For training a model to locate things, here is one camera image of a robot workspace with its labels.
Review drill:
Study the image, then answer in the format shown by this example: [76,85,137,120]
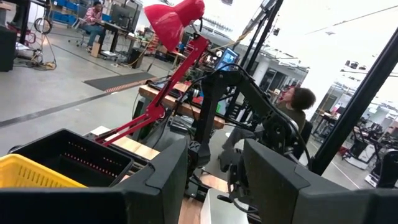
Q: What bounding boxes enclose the monitor with blue screen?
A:
[215,47,240,72]

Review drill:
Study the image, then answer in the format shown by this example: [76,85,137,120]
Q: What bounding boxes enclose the red desk lamp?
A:
[95,0,211,147]

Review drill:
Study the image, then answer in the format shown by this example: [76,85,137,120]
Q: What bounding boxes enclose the black cabinet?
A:
[0,26,18,72]

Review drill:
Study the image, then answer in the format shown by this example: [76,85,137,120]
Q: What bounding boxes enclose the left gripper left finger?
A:
[0,138,190,224]

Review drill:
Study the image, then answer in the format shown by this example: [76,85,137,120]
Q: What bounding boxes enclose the wooden workbench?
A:
[138,81,226,130]

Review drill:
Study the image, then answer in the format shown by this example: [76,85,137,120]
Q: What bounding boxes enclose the black plastic basket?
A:
[9,128,134,187]

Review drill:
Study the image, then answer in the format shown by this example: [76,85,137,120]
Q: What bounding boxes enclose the black floor mat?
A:
[83,72,156,93]

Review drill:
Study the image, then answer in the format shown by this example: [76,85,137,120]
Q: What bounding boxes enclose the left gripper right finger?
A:
[243,139,398,224]

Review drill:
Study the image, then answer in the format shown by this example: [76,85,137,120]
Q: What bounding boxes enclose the black office chair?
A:
[292,119,314,160]

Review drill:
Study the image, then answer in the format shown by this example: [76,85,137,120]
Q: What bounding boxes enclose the yellow plastic basket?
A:
[0,153,88,189]

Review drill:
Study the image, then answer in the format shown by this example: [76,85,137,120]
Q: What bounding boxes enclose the white plastic basket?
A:
[200,188,249,224]

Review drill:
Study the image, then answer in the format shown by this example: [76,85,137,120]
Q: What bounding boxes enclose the black computer monitor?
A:
[110,2,131,29]

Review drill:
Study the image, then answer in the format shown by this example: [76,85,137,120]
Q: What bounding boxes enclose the person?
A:
[217,86,317,172]
[77,1,108,53]

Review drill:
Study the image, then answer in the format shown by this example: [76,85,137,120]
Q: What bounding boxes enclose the black aluminium rig frame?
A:
[223,0,398,177]

